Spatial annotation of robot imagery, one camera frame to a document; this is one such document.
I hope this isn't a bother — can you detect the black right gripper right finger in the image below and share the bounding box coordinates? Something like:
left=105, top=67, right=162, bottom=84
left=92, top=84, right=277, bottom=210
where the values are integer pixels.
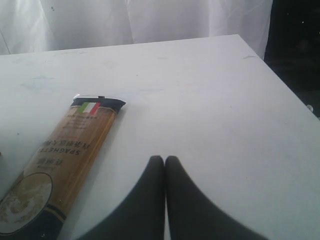
left=165, top=156, right=266, bottom=240

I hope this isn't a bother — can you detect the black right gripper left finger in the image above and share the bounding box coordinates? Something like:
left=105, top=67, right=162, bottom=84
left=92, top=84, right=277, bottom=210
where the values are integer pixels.
left=79, top=155, right=166, bottom=240

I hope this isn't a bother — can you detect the spaghetti packet with Italian flag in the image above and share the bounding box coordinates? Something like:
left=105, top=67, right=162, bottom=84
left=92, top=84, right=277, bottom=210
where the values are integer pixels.
left=0, top=96, right=125, bottom=240

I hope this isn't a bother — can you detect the white backdrop curtain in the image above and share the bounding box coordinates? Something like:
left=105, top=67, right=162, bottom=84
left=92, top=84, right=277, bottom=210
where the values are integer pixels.
left=0, top=0, right=273, bottom=58

